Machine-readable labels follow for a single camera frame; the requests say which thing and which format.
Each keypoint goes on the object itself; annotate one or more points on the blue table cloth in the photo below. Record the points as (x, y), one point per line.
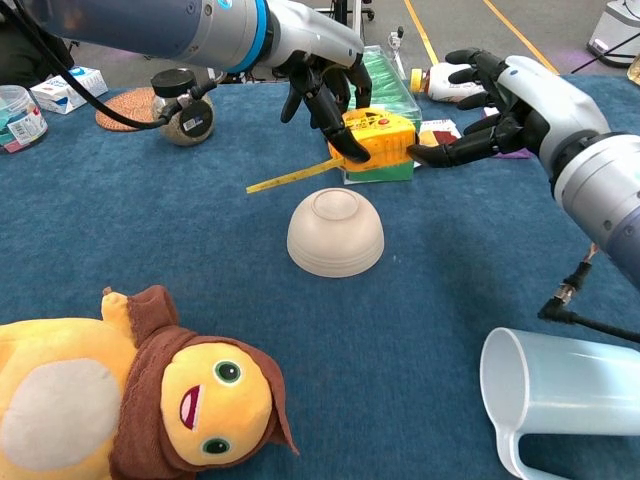
(450, 250)

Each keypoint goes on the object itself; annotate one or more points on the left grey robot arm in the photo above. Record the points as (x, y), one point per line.
(150, 25)

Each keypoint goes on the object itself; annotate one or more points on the white upright post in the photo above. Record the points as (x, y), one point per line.
(356, 15)

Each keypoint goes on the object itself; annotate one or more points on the person in dark clothes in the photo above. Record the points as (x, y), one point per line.
(20, 60)

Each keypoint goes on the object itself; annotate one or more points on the white snack packet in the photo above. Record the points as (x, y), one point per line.
(440, 131)

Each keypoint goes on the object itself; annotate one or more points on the small white clip stand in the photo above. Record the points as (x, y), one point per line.
(398, 42)

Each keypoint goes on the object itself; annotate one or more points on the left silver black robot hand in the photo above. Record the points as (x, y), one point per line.
(315, 40)

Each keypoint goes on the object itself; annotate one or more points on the purple packet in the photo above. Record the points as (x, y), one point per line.
(512, 154)

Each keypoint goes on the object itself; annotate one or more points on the glass jar black lid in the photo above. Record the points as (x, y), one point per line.
(197, 120)

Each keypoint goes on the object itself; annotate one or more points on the white grey machine base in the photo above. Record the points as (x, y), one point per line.
(615, 30)

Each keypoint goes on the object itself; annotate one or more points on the yellow plush toy brown hood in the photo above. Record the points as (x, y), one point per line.
(215, 395)

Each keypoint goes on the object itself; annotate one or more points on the light blue plastic mug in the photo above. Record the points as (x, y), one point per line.
(575, 385)

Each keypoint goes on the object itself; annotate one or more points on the black wheeled stand base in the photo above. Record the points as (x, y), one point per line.
(367, 14)

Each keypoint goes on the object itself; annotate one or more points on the clear plastic tub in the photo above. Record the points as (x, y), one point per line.
(20, 120)

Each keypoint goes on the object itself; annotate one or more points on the round woven coaster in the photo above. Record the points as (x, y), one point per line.
(132, 100)

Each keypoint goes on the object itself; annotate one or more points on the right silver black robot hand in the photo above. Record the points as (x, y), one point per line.
(545, 105)

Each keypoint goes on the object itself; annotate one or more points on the yellow tape measure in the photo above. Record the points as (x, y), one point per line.
(380, 137)

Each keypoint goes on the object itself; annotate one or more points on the white blue tissue box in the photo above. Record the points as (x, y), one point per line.
(45, 95)

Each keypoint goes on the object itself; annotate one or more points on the clear box of green sachets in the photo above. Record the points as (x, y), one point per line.
(392, 75)

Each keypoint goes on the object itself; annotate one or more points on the white label bottle yellow cap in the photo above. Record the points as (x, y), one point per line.
(436, 82)

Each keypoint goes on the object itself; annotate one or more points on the beige upturned bowl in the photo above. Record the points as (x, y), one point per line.
(335, 235)

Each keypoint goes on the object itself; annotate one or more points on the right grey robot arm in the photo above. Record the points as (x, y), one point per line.
(600, 200)

